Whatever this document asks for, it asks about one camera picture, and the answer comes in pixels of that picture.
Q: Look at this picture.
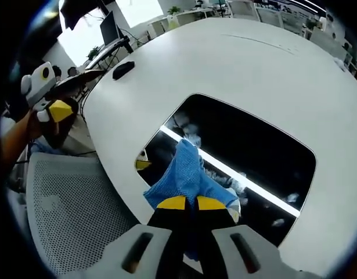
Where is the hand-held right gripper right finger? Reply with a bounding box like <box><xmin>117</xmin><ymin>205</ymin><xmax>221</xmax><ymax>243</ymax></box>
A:
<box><xmin>194</xmin><ymin>195</ymin><xmax>281</xmax><ymax>279</ymax></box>

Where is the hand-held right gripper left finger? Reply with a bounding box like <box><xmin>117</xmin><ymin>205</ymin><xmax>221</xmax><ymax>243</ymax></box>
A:
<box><xmin>104</xmin><ymin>195</ymin><xmax>187</xmax><ymax>279</ymax></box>

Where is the black computer mouse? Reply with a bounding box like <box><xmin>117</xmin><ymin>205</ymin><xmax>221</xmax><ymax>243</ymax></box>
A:
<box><xmin>112</xmin><ymin>60</ymin><xmax>136</xmax><ymax>81</ymax></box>

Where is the grey mesh office chair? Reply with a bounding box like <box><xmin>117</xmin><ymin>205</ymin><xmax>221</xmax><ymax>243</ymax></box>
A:
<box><xmin>25</xmin><ymin>152</ymin><xmax>142</xmax><ymax>276</ymax></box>

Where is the blue cleaning cloth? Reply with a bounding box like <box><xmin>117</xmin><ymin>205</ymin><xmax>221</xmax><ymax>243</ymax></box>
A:
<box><xmin>143</xmin><ymin>138</ymin><xmax>241</xmax><ymax>262</ymax></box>

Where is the white side desk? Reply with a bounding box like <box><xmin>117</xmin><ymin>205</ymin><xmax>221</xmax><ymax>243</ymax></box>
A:
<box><xmin>84</xmin><ymin>40</ymin><xmax>131</xmax><ymax>71</ymax></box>

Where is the computer monitor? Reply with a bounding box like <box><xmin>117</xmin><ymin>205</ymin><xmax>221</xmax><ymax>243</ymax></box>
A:
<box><xmin>99</xmin><ymin>10</ymin><xmax>121</xmax><ymax>47</ymax></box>

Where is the black rectangular mirror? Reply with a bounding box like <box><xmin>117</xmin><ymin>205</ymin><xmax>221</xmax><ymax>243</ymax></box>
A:
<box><xmin>134</xmin><ymin>92</ymin><xmax>318</xmax><ymax>248</ymax></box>

